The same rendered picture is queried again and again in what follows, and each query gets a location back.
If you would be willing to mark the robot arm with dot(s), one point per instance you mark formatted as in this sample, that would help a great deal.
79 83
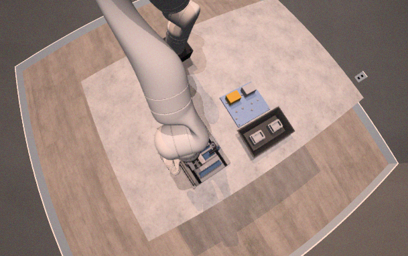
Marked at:
161 74

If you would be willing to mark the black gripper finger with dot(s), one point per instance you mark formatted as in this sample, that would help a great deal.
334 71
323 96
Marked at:
197 164

